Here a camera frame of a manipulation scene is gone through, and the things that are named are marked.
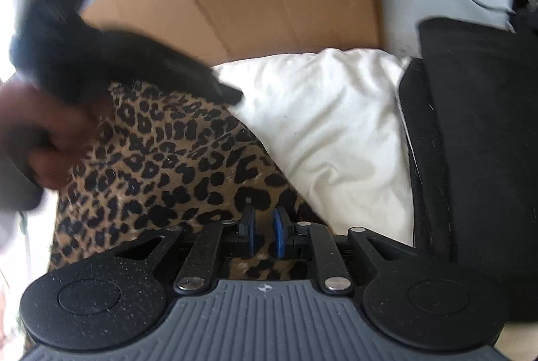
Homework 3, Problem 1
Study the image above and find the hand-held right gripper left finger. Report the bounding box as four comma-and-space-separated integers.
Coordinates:
113, 205, 257, 293

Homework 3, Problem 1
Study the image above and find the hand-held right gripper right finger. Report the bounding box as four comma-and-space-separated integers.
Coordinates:
272, 209, 425, 293

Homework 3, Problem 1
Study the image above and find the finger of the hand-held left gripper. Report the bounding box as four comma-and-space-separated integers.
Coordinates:
168, 49, 244, 106

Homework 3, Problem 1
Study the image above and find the leopard print garment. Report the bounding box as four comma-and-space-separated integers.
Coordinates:
23, 79, 333, 349

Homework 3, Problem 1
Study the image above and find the person's left forearm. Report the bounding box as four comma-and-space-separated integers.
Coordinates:
0, 151, 45, 212

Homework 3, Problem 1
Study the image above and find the folded black clothes stack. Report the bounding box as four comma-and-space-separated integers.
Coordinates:
397, 17, 538, 322

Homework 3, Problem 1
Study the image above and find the person's left hand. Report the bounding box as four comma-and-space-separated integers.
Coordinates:
0, 84, 112, 194

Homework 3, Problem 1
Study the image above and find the cream bear print bed sheet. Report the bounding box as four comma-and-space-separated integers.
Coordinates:
0, 48, 538, 361

